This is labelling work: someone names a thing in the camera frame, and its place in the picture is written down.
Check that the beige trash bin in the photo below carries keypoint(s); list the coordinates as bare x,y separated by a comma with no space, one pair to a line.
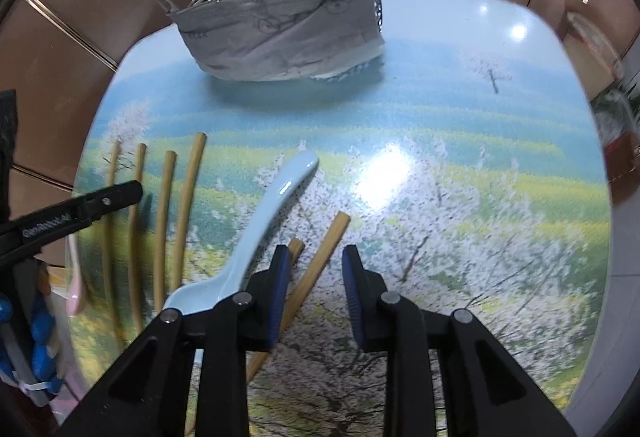
595,47

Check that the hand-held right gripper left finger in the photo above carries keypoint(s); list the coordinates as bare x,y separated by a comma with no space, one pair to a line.
280,297

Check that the light blue ceramic spoon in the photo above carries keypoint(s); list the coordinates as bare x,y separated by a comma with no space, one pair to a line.
265,222

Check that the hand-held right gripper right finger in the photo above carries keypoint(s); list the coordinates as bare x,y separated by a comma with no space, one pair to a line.
352,297

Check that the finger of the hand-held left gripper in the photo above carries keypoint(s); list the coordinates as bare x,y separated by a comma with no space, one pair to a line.
107,202

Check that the grey printed cloth wrap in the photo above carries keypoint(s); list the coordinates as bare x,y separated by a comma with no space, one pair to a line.
280,37

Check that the pink ceramic spoon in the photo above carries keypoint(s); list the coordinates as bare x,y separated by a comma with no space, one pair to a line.
75,277

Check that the bamboo chopstick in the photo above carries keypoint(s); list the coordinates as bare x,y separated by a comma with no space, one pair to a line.
162,227
187,197
295,249
134,267
107,267
320,262

